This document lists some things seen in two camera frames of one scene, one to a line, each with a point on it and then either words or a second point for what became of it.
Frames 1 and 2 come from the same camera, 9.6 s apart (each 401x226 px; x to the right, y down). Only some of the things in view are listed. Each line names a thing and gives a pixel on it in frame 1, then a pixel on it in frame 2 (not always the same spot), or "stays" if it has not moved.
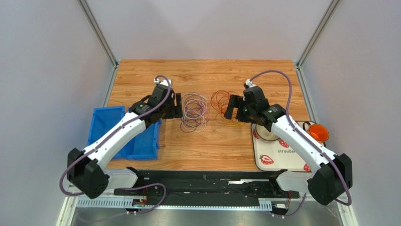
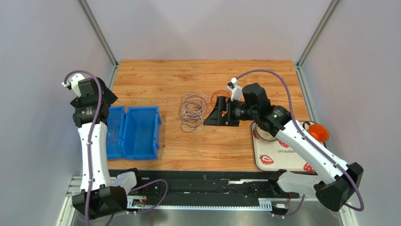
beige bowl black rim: [264, 134] stays
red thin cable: [220, 99] stays
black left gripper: [176, 111] to [108, 97]
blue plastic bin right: [144, 146] stays
